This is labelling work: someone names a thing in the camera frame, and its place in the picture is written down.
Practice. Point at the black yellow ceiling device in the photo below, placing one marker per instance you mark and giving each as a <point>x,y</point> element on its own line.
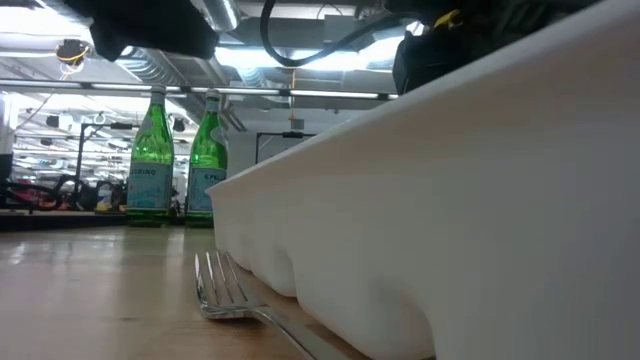
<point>71,50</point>

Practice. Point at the green glass water bottle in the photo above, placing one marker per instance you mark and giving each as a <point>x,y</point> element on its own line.
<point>150,145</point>
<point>207,145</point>

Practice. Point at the grey ceiling rail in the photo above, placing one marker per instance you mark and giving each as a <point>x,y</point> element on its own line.
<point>50,85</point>

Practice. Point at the black metal stand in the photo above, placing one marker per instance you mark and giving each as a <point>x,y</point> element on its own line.
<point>79,160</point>

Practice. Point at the grey hanging box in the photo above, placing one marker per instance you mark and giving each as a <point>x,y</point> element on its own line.
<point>297,124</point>

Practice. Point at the silver ventilation duct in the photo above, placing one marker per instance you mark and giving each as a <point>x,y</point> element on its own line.
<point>222,12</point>
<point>165,67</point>

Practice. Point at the white plastic cutlery tray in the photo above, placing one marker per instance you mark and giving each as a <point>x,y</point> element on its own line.
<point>450,200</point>

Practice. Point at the silver fork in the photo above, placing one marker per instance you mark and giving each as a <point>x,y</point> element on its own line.
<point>220,300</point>

